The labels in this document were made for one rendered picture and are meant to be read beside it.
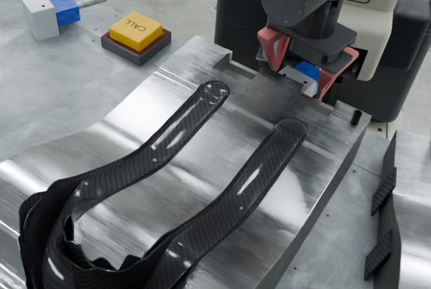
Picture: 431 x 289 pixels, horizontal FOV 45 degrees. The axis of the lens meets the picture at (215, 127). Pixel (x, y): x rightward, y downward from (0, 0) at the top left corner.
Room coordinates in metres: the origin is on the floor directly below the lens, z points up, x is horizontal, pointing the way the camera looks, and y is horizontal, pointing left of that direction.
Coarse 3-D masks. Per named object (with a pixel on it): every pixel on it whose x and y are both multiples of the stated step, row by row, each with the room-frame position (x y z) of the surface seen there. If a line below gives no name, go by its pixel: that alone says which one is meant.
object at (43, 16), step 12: (24, 0) 0.68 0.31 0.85; (36, 0) 0.68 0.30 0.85; (48, 0) 0.69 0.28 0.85; (60, 0) 0.71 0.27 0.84; (72, 0) 0.71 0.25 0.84; (84, 0) 0.73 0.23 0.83; (96, 0) 0.73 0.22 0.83; (24, 12) 0.68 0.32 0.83; (36, 12) 0.65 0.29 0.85; (48, 12) 0.66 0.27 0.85; (60, 12) 0.68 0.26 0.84; (72, 12) 0.69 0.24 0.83; (36, 24) 0.65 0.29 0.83; (48, 24) 0.66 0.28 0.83; (60, 24) 0.68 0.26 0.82; (36, 36) 0.65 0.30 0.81; (48, 36) 0.66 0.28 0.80
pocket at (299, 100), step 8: (296, 96) 0.50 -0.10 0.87; (304, 96) 0.50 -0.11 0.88; (296, 104) 0.49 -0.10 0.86; (304, 104) 0.50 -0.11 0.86; (312, 104) 0.49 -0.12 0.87; (320, 104) 0.49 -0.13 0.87; (336, 104) 0.48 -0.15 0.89; (312, 112) 0.48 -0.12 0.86; (320, 112) 0.48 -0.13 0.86; (328, 112) 0.48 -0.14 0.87
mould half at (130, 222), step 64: (192, 64) 0.52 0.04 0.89; (128, 128) 0.41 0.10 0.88; (256, 128) 0.42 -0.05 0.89; (320, 128) 0.43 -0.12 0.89; (0, 192) 0.27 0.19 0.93; (128, 192) 0.29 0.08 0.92; (192, 192) 0.32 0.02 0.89; (320, 192) 0.34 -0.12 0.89; (0, 256) 0.24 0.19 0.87; (256, 256) 0.24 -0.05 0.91
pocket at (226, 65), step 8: (224, 56) 0.55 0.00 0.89; (216, 64) 0.53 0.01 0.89; (224, 64) 0.55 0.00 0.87; (232, 64) 0.55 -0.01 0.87; (240, 64) 0.55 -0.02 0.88; (224, 72) 0.54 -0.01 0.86; (232, 72) 0.55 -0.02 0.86; (240, 72) 0.54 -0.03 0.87; (248, 72) 0.54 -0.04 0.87; (256, 72) 0.54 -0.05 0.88; (240, 80) 0.53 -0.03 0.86; (248, 80) 0.53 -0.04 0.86
